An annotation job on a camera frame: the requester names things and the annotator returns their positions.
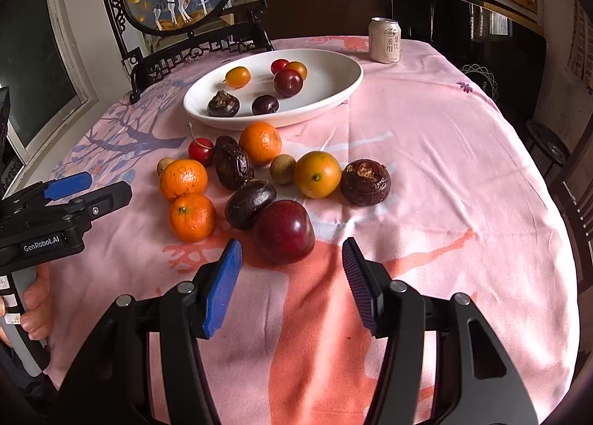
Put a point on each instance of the smooth dark passion fruit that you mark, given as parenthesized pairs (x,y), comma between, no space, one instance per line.
(250,203)

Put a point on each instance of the large red apple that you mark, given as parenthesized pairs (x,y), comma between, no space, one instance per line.
(283,231)

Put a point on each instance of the small red cherry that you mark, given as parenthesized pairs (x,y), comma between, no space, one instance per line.
(279,65)

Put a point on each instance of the dark slatted wooden chair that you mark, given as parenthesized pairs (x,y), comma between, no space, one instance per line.
(574,207)

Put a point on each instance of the black round stool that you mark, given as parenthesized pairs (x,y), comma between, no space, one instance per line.
(546,145)

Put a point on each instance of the carved dark wooden chair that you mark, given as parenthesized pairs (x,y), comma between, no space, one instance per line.
(199,50)

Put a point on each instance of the person's left hand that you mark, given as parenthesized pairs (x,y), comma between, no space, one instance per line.
(39,304)

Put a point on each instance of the yellow-orange cherry tomato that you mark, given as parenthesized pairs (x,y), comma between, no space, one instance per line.
(237,76)

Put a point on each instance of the small dark purple fruit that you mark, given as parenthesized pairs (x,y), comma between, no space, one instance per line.
(265,105)

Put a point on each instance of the wrinkled dark passion fruit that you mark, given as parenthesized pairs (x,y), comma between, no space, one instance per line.
(233,166)

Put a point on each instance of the small brown longan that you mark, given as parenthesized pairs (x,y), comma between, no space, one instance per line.
(164,164)

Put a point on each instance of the green-brown kiwi berry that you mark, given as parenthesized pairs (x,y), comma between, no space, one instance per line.
(282,169)

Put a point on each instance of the dark cherry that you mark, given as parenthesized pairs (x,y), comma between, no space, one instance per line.
(225,141)

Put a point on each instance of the pink printed tablecloth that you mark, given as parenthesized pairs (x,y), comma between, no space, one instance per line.
(440,165)

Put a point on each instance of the pale drink can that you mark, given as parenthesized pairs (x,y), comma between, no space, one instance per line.
(384,40)

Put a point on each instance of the white framed window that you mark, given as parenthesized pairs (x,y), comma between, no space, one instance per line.
(41,54)

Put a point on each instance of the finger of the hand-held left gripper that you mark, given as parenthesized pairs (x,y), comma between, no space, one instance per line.
(69,185)
(104,200)

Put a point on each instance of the yellow-orange orange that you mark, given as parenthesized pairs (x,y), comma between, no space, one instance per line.
(317,175)

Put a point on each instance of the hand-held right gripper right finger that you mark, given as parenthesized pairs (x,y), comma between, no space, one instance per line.
(361,288)

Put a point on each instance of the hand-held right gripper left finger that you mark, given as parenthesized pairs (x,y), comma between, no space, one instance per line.
(222,290)

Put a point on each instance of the large dark water chestnut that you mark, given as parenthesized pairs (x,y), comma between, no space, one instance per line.
(365,183)

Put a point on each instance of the black glossy cabinet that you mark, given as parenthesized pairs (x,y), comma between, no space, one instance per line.
(463,36)

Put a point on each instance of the red cherry with stem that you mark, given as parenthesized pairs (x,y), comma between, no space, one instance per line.
(201,151)

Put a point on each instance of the dark red plum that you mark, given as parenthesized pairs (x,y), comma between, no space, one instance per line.
(288,83)

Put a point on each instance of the orange tangerine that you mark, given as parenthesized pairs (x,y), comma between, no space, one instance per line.
(260,143)
(183,179)
(192,217)

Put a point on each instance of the white oval plate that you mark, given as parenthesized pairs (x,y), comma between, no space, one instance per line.
(324,77)

